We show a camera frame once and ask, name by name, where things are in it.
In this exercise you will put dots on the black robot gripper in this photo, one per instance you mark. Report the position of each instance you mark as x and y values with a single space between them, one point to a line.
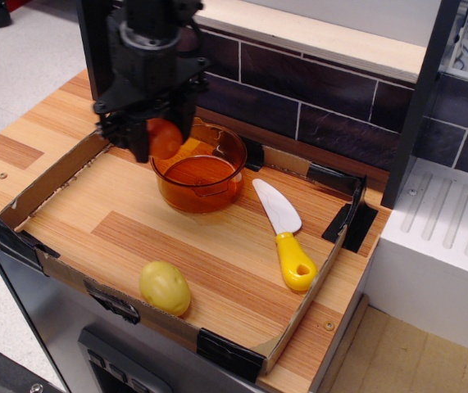
151 80

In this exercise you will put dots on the orange toy carrot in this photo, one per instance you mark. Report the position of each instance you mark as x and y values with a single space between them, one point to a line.
164 138

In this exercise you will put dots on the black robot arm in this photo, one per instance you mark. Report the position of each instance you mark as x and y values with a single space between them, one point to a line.
158 19

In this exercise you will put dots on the transparent orange plastic pot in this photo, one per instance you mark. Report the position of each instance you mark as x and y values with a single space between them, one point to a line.
205 175

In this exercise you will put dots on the cardboard fence with black tape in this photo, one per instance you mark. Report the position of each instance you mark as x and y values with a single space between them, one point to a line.
95 218

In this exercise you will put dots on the yellow toy potato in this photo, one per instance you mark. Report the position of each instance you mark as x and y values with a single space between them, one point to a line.
163 286

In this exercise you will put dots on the grey oven front panel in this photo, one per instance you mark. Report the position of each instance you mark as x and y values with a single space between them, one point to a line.
114 371

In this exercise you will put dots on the light wooden shelf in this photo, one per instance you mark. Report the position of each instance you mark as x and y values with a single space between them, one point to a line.
348 47

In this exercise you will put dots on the white toy sink drainer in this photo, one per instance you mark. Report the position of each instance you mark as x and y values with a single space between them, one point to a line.
419 270

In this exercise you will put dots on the dark vertical post left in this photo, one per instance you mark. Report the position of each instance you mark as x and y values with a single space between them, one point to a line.
92 18

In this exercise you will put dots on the dark vertical post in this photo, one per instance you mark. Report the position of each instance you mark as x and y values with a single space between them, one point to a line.
420 102
92 18

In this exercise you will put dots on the toy knife yellow handle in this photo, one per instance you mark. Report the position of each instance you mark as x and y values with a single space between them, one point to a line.
297 268

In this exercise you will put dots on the dark vertical post right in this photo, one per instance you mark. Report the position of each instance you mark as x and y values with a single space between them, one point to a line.
420 102

